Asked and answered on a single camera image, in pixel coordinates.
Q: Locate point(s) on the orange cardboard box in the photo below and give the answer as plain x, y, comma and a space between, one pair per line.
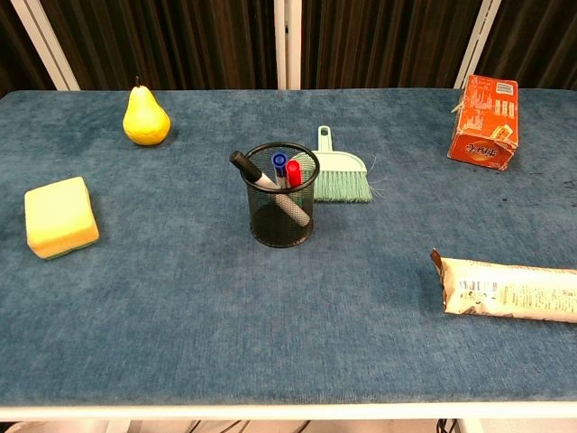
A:
487, 124

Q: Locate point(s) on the cream snack wrapper pack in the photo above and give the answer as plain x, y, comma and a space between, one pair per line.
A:
509, 288

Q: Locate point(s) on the blue velvet table cloth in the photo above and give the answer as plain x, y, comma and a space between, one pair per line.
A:
180, 293

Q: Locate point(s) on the white upright frame post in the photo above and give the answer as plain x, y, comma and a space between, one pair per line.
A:
287, 45

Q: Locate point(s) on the yellow pear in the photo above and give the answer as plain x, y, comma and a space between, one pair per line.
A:
145, 119

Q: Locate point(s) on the red cap marker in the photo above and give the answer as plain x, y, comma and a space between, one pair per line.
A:
294, 173

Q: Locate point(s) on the white slanted frame post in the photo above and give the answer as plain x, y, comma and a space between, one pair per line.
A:
478, 43
47, 45

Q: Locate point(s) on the black cap marker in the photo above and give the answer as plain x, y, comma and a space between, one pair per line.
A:
252, 171

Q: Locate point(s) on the black mesh pen holder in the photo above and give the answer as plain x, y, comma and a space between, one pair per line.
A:
279, 223

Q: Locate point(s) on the blue cap marker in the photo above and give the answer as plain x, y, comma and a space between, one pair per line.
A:
279, 162

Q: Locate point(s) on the yellow sponge block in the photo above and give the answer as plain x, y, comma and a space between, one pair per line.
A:
58, 216

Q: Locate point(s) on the mint green hand brush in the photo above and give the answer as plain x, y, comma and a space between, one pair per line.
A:
340, 178

